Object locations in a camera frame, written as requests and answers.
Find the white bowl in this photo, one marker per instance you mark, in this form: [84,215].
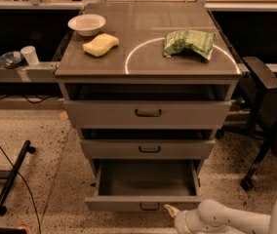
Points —
[87,25]

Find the grey drawer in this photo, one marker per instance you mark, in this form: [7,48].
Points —
[146,144]
[144,186]
[146,106]

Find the grey top drawer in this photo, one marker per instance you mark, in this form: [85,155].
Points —
[146,106]

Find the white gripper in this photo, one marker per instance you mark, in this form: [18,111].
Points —
[184,220]

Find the green chip bag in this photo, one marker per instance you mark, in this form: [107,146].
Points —
[199,42]

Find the black office chair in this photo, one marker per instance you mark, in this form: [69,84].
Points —
[259,93]

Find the grey side shelf rail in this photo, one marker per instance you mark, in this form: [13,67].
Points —
[44,72]

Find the grey drawer cabinet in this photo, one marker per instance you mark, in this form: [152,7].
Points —
[138,59]

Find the grey bottom drawer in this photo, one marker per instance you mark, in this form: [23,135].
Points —
[144,186]

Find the black bar stand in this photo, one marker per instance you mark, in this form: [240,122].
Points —
[10,178]

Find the yellow sponge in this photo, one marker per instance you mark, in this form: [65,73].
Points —
[100,45]

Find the dark blue bowl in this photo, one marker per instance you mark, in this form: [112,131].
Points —
[11,60]

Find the grey middle drawer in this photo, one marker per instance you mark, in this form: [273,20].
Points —
[146,144]

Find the white paper cup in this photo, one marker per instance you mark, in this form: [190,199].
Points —
[29,53]

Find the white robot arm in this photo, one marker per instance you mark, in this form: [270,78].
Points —
[213,217]

